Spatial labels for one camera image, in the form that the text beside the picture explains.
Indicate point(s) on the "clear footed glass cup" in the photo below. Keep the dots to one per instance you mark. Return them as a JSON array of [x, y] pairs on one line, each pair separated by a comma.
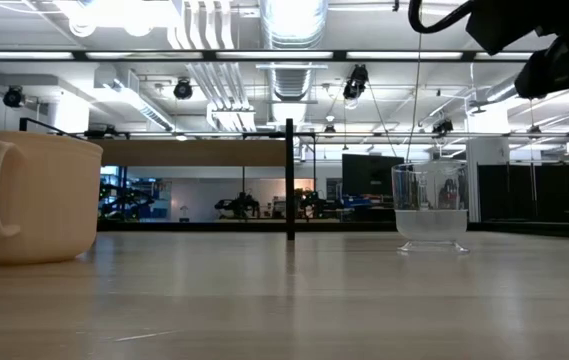
[[431, 225]]

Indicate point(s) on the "black background robot arm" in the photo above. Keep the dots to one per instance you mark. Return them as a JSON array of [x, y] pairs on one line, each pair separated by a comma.
[[314, 202], [239, 206]]

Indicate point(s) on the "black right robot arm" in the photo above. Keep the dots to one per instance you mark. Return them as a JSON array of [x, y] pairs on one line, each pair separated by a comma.
[[564, 65]]

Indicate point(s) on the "black wall monitor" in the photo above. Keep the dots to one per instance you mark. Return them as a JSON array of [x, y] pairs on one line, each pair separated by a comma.
[[369, 175]]

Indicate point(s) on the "black ceiling-hung camera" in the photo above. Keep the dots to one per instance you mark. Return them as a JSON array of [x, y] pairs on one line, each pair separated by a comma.
[[355, 84], [13, 96], [183, 89], [442, 127]]

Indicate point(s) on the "black overhead frame beam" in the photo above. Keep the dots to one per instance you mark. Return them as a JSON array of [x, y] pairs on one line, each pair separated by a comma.
[[209, 55]]

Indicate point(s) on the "silver ventilation duct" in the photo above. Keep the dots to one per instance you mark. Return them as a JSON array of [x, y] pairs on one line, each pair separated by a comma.
[[291, 30]]

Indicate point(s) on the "black partition wall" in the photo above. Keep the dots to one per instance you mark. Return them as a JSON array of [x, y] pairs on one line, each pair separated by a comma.
[[539, 190]]

